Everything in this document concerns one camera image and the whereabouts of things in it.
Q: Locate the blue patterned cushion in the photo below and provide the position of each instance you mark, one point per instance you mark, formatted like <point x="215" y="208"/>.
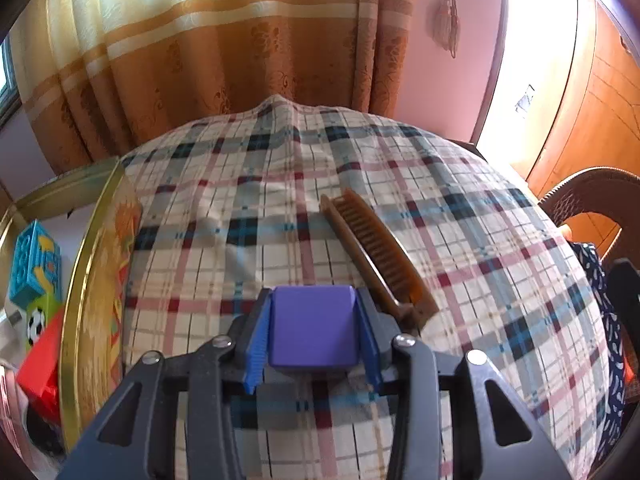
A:
<point x="607" y="320"/>

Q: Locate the brown wicker chair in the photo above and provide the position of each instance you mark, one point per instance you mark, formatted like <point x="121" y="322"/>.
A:
<point x="585" y="200"/>

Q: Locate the golden tin box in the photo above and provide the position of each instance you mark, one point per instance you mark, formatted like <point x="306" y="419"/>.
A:
<point x="95" y="310"/>

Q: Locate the yellow and brown curtain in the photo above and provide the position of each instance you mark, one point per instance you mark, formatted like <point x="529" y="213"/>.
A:
<point x="200" y="60"/>

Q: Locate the brown comb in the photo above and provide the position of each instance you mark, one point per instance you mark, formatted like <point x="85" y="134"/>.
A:
<point x="375" y="255"/>

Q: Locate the plaid cloth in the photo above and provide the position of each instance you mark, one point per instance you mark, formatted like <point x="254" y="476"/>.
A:
<point x="450" y="270"/>

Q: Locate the teal building block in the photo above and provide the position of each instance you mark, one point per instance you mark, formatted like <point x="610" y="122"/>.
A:
<point x="35" y="265"/>

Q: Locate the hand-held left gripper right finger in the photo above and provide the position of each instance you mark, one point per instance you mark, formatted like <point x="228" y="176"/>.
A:
<point x="368" y="345"/>

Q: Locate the hanging wall ornament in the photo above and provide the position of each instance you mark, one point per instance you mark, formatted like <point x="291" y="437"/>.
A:
<point x="447" y="20"/>

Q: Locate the green soccer ball cube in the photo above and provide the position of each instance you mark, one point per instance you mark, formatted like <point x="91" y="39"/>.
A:
<point x="37" y="322"/>

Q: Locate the small wall sticker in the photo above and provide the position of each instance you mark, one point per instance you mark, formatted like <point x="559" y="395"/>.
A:
<point x="525" y="100"/>

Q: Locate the window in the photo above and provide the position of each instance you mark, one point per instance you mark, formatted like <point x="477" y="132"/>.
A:
<point x="7" y="80"/>

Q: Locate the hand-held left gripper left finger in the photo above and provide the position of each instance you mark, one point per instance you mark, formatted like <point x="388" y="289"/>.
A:
<point x="257" y="350"/>

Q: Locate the red building block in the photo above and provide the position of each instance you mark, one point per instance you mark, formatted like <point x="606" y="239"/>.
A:
<point x="42" y="370"/>

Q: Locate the purple block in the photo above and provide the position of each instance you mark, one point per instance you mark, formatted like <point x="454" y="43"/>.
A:
<point x="312" y="327"/>

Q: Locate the wooden door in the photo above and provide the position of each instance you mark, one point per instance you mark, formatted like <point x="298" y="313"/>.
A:
<point x="590" y="110"/>

